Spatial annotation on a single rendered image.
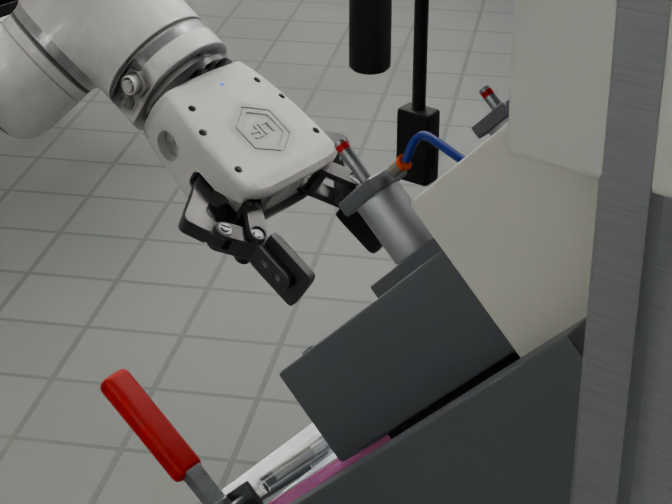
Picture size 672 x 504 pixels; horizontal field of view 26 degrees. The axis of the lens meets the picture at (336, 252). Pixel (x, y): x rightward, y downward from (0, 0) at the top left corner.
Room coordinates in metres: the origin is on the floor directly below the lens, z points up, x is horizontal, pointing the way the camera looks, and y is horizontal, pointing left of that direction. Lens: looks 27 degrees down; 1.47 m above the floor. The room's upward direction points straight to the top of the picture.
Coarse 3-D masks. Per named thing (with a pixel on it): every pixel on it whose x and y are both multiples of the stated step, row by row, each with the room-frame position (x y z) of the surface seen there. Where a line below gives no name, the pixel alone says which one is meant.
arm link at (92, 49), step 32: (32, 0) 0.96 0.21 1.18; (64, 0) 0.95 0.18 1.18; (96, 0) 0.94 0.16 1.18; (128, 0) 0.94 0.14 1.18; (160, 0) 0.95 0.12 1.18; (32, 32) 0.94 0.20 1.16; (64, 32) 0.94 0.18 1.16; (96, 32) 0.93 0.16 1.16; (128, 32) 0.93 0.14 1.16; (64, 64) 0.94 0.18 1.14; (96, 64) 0.93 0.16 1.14
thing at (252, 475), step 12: (300, 432) 1.09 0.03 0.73; (312, 432) 1.10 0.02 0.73; (288, 444) 1.07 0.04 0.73; (300, 444) 1.08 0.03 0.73; (276, 456) 1.06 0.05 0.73; (252, 468) 1.03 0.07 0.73; (264, 468) 1.04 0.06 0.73; (240, 480) 1.02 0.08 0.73; (252, 480) 1.02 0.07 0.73; (228, 492) 1.00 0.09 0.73
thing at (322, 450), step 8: (312, 448) 0.87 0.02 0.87; (320, 448) 0.86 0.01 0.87; (328, 448) 0.86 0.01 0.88; (304, 456) 0.87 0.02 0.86; (312, 456) 0.87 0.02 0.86; (320, 456) 0.86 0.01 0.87; (288, 464) 0.88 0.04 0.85; (296, 464) 0.88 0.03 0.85; (304, 464) 0.87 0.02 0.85; (312, 464) 0.87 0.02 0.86; (280, 472) 0.89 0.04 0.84; (288, 472) 0.88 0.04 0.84; (296, 472) 0.88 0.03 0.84; (264, 480) 0.90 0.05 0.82; (272, 480) 0.89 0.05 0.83; (280, 480) 0.89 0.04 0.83; (256, 488) 0.90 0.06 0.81; (264, 488) 0.90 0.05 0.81; (272, 488) 0.89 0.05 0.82
